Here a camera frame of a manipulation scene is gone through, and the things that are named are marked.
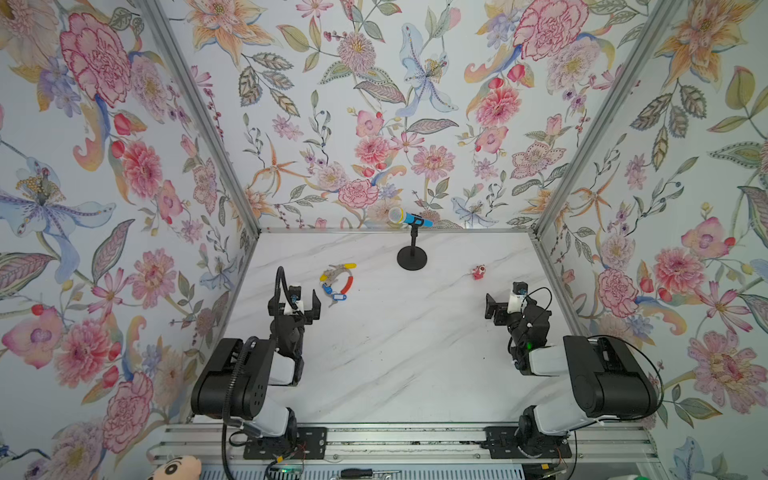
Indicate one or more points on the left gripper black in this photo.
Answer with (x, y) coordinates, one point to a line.
(294, 313)

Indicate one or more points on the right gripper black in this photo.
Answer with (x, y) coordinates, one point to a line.
(504, 313)

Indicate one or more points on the metal keyring with red handle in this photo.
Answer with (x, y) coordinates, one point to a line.
(335, 281)

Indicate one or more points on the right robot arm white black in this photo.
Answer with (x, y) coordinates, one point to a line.
(604, 380)

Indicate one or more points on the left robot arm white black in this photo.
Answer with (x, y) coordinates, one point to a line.
(233, 386)

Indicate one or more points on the small red toy figure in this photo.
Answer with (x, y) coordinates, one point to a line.
(478, 272)

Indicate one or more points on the black microphone stand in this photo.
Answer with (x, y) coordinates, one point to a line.
(412, 257)

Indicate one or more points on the black screwdriver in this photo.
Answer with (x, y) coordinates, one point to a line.
(366, 473)

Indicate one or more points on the toy microphone blue yellow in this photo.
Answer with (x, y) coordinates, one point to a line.
(399, 216)

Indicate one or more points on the cartoon face plush toy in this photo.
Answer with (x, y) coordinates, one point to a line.
(180, 468)

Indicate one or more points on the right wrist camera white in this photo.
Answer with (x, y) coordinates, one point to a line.
(518, 297)

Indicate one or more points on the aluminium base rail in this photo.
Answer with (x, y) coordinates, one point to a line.
(344, 444)

